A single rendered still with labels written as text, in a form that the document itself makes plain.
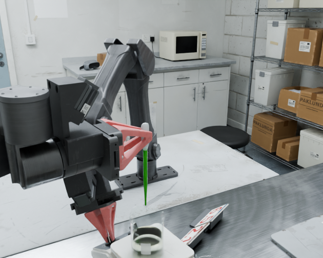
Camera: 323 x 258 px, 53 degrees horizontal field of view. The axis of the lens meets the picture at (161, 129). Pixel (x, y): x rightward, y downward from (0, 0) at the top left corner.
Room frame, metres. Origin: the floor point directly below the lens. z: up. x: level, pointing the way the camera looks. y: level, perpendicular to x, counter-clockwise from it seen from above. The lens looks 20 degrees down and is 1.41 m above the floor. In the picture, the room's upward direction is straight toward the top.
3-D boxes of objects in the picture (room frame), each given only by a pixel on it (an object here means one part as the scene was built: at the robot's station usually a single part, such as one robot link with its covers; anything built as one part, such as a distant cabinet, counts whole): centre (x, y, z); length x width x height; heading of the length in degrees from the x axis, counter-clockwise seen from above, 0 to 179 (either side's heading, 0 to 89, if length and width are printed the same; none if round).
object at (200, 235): (0.63, -0.06, 0.92); 0.09 x 0.06 x 0.04; 143
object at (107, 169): (0.43, 0.11, 1.22); 0.10 x 0.07 x 0.07; 37
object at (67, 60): (3.70, 0.24, 0.93); 1.70 x 0.01 x 0.06; 117
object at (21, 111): (0.40, 0.19, 1.26); 0.12 x 0.09 x 0.12; 56
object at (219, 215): (0.71, -0.12, 0.92); 0.09 x 0.06 x 0.04; 143
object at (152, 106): (3.10, 0.15, 0.40); 0.24 x 0.01 x 0.30; 117
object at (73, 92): (0.42, 0.11, 1.28); 0.07 x 0.06 x 0.11; 37
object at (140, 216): (0.49, 0.03, 1.03); 0.07 x 0.06 x 0.08; 39
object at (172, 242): (0.50, 0.02, 0.98); 0.12 x 0.12 x 0.01; 37
